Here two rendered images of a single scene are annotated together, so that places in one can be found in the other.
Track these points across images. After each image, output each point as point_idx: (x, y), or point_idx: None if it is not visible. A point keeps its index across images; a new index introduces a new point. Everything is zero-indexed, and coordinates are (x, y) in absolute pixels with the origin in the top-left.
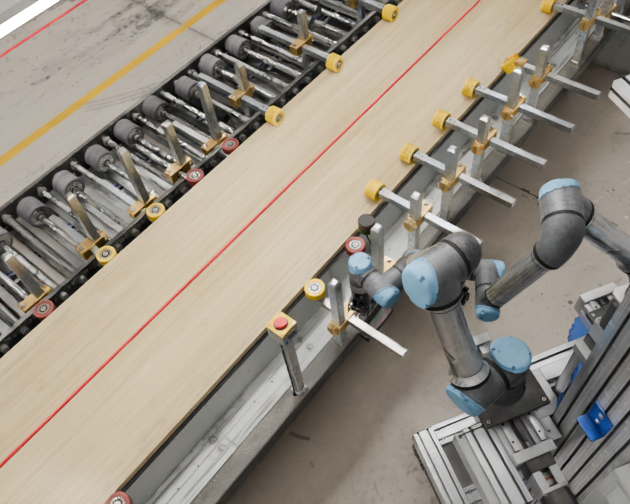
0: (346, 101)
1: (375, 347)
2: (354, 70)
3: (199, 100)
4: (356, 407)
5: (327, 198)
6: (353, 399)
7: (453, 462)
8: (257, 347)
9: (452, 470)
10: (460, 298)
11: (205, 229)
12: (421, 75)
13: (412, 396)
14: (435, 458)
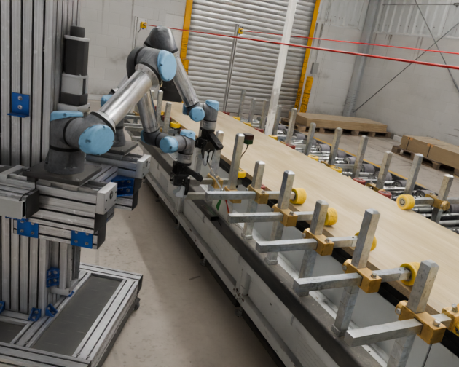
0: (420, 234)
1: (226, 330)
2: None
3: (454, 216)
4: (190, 302)
5: (307, 194)
6: (197, 304)
7: (108, 280)
8: (225, 172)
9: (105, 274)
10: (143, 43)
11: (310, 170)
12: (455, 275)
13: (172, 326)
14: (119, 273)
